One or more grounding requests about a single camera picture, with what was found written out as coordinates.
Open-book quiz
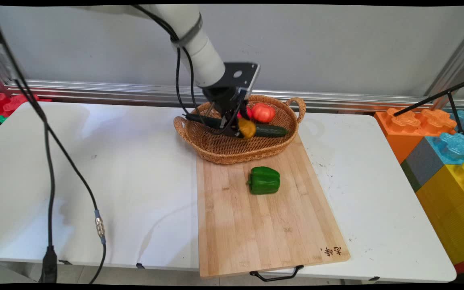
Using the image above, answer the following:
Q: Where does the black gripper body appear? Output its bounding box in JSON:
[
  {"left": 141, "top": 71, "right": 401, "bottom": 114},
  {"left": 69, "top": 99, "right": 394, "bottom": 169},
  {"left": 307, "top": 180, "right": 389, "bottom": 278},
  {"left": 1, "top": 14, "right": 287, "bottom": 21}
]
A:
[{"left": 202, "top": 85, "right": 252, "bottom": 120}]

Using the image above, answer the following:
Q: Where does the brown potato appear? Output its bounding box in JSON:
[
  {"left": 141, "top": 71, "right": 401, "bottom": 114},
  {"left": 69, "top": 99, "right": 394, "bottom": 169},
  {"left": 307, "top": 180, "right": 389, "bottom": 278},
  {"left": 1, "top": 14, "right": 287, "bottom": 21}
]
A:
[{"left": 238, "top": 118, "right": 257, "bottom": 140}]

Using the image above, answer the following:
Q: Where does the orange-red tomato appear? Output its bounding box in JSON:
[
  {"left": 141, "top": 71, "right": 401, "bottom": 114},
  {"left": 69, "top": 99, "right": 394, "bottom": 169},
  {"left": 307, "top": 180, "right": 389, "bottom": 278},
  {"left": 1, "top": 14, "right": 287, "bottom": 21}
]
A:
[{"left": 251, "top": 103, "right": 276, "bottom": 124}]

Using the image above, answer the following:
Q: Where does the woven wicker basket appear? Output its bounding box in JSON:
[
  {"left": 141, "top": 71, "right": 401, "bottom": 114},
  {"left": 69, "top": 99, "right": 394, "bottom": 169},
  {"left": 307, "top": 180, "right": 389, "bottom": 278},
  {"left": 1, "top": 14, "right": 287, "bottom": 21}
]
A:
[{"left": 174, "top": 95, "right": 307, "bottom": 165}]

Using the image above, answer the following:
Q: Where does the long dark green cucumber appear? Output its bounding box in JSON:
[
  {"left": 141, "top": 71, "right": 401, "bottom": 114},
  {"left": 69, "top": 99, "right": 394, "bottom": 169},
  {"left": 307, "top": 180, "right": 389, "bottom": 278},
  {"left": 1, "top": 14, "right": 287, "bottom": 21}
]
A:
[{"left": 183, "top": 113, "right": 289, "bottom": 138}]

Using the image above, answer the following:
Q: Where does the green bell pepper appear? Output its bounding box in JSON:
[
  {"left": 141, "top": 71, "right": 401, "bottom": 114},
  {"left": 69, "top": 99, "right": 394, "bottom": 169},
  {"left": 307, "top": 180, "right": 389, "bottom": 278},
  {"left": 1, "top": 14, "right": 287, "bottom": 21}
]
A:
[{"left": 247, "top": 166, "right": 281, "bottom": 195}]

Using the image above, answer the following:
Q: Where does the wooden cutting board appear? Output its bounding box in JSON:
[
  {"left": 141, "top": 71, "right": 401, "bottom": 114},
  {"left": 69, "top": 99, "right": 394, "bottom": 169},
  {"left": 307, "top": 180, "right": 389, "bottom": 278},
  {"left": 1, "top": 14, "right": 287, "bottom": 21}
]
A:
[{"left": 196, "top": 133, "right": 351, "bottom": 282}]

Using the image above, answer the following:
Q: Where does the orange foam block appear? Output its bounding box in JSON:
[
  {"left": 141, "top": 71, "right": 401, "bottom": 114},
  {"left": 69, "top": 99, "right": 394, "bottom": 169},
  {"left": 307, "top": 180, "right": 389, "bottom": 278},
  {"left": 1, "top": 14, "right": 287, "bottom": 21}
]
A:
[{"left": 374, "top": 108, "right": 457, "bottom": 164}]

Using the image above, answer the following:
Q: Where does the grey foam block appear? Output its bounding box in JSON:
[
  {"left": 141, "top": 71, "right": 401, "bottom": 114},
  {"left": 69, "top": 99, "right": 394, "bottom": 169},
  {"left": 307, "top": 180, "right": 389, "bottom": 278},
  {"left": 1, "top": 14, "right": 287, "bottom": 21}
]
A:
[{"left": 400, "top": 138, "right": 444, "bottom": 193}]

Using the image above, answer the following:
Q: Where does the black tripod stand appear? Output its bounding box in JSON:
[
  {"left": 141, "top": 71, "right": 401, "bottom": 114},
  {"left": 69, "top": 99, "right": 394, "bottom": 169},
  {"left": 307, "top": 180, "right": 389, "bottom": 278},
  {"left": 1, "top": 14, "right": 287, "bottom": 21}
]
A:
[{"left": 393, "top": 77, "right": 464, "bottom": 140}]

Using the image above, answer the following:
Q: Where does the blue foam block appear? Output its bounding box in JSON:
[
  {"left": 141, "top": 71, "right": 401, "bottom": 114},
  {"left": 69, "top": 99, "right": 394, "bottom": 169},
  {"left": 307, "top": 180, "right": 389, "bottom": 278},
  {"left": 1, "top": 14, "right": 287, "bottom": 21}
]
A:
[{"left": 425, "top": 110, "right": 464, "bottom": 166}]

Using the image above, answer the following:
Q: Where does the slanted aluminium profile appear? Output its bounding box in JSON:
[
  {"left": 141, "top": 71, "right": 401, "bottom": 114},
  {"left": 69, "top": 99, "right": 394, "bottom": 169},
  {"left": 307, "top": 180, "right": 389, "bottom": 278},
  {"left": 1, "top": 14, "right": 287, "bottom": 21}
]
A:
[{"left": 423, "top": 20, "right": 464, "bottom": 110}]

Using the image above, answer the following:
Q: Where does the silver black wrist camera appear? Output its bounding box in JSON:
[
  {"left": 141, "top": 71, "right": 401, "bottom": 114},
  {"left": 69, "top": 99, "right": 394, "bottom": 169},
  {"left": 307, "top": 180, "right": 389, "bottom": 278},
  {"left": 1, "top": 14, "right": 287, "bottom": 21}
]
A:
[{"left": 223, "top": 62, "right": 261, "bottom": 98}]

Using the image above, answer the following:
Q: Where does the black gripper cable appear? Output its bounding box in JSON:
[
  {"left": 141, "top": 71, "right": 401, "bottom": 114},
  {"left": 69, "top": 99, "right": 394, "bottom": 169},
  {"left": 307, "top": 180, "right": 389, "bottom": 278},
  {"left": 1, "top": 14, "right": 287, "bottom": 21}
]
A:
[{"left": 182, "top": 46, "right": 236, "bottom": 135}]

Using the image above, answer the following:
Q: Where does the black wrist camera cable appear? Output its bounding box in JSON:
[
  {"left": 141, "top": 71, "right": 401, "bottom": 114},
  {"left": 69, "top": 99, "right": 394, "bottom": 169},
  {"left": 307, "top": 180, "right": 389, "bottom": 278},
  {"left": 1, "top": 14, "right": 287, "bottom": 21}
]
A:
[{"left": 131, "top": 4, "right": 190, "bottom": 117}]

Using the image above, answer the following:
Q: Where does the grey arm strap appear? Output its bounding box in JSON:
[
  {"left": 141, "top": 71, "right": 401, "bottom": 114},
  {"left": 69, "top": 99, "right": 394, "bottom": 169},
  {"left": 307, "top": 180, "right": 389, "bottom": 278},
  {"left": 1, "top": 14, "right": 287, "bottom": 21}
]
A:
[{"left": 170, "top": 14, "right": 203, "bottom": 48}]

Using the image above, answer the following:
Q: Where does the aluminium rail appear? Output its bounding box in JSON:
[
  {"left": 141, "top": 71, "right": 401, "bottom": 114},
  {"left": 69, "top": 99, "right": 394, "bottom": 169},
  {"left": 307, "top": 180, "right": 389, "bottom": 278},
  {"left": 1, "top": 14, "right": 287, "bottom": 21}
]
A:
[{"left": 0, "top": 80, "right": 464, "bottom": 113}]

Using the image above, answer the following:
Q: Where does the black cable with metal connector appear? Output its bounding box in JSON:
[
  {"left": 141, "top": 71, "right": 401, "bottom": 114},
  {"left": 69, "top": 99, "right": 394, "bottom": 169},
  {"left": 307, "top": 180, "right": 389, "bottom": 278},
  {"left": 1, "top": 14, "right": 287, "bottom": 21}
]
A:
[{"left": 12, "top": 79, "right": 108, "bottom": 284}]

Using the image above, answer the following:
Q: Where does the thick black cable with plug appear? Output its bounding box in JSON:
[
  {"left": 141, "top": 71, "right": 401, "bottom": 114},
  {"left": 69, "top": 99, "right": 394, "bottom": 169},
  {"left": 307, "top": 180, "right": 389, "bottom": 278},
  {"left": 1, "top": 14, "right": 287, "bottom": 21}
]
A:
[{"left": 0, "top": 6, "right": 58, "bottom": 283}]

